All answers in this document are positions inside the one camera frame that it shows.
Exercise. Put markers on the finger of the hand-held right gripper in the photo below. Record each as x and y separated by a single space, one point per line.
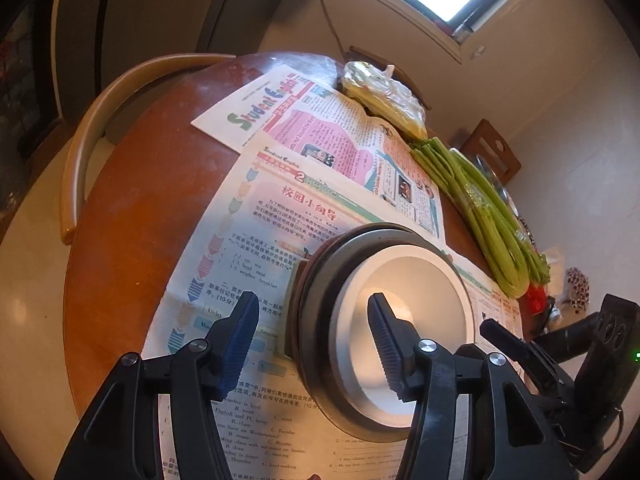
520 355

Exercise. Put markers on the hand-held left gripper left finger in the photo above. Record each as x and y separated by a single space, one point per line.
239 345

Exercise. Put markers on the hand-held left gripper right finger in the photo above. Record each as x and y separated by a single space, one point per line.
387 345

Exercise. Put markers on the large red paper bowl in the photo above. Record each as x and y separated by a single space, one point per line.
344 320

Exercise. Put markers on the stainless steel bowl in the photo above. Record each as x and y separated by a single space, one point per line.
325 360

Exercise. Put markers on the black thermos bottle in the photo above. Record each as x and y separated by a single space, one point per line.
565 335

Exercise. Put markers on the red tissue box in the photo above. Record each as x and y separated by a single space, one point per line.
542 290

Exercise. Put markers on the brown spotted pouch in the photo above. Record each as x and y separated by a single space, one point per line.
577 287

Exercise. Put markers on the white worksheet newspaper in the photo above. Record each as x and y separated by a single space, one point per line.
270 230

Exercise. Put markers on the thick celery bundle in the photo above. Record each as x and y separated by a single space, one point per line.
480 225

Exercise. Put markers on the leafy celery bundle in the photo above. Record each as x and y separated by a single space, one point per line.
500 210

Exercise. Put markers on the steel basin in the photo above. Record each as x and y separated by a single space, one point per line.
487 172

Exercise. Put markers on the wooden chair with cutout back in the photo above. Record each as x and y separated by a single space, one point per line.
492 147

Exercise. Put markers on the plastic bag of yellow food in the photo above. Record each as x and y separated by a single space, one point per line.
385 95

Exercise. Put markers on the dark glass cabinet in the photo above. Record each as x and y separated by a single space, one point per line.
25 85

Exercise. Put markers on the grey refrigerator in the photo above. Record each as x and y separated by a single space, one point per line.
165 10

